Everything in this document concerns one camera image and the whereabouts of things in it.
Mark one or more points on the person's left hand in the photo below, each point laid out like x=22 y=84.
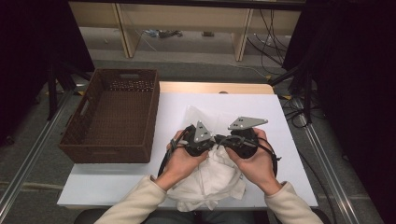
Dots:
x=179 y=165

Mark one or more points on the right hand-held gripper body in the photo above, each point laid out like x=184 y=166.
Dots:
x=246 y=146

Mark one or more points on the light wooden shelf unit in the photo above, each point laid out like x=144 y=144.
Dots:
x=183 y=17

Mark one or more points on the person's right hand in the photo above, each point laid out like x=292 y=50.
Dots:
x=258 y=169

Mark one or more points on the brown woven basket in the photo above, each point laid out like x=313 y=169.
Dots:
x=77 y=149

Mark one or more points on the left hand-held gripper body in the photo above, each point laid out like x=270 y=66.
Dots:
x=199 y=144

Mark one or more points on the white garment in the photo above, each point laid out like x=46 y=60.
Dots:
x=214 y=180

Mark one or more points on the metal floor rail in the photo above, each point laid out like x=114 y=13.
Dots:
x=330 y=174
x=31 y=155

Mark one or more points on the dark curtain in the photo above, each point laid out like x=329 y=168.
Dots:
x=25 y=46
x=358 y=77

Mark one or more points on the person's legs in jeans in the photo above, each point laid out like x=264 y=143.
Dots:
x=224 y=218

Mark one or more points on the black metal stand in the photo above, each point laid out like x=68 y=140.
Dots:
x=308 y=93
x=51 y=93

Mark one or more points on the small dark box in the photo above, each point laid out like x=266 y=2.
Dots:
x=208 y=34

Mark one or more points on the white table cover sheet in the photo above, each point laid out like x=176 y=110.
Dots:
x=124 y=186

